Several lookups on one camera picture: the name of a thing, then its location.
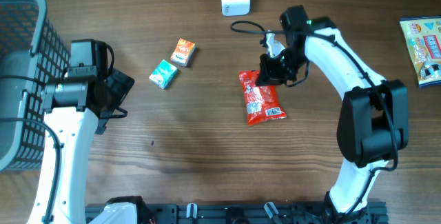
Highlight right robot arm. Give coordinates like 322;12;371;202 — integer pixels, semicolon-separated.
256;6;409;223

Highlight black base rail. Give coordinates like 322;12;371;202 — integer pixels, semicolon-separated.
85;201;389;224

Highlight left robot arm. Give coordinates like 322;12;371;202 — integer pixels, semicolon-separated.
28;39;134;223

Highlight red candy bag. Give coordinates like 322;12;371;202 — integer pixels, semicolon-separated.
238;70;287;125

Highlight teal small box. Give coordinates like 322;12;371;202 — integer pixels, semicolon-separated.
149;60;178;89

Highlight orange small box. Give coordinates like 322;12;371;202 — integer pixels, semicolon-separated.
170;39;196;67

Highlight yellow snack bag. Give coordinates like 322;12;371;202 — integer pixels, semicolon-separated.
400;15;440;88

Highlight grey plastic basket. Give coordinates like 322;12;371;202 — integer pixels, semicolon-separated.
1;0;70;171

